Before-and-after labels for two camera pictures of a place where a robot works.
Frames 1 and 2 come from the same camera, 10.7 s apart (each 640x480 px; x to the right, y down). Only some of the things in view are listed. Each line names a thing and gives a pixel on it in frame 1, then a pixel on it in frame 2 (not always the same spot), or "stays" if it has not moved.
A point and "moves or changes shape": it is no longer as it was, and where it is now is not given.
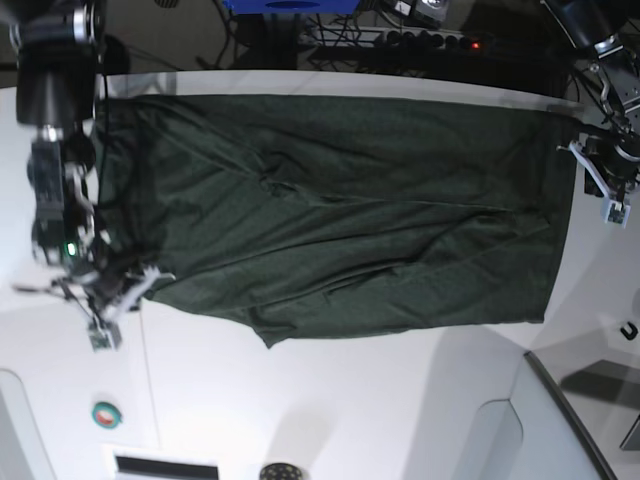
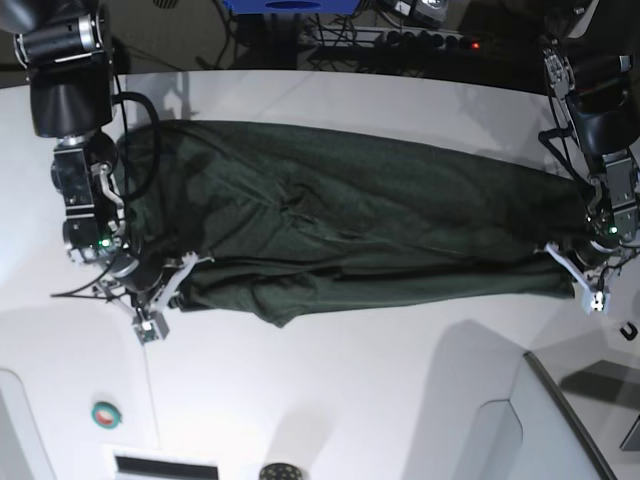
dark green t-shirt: x=278 y=212 moves or changes shape
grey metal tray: x=603 y=389 stays
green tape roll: x=106 y=415 stays
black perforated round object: x=281 y=471 stays
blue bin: x=292 y=6 stays
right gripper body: x=607 y=155 to x=590 y=255
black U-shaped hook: x=633 y=334 stays
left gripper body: x=109 y=284 to x=145 y=277
